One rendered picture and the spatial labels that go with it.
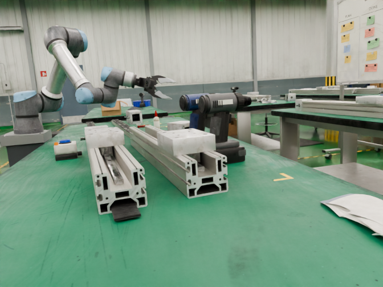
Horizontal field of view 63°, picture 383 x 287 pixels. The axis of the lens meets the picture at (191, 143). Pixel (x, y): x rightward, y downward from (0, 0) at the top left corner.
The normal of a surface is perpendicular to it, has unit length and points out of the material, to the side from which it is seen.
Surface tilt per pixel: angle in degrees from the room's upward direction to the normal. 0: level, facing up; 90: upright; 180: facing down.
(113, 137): 90
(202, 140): 90
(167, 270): 0
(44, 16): 90
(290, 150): 90
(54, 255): 0
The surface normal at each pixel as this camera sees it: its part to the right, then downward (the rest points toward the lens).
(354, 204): -0.04, -0.95
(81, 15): 0.23, 0.15
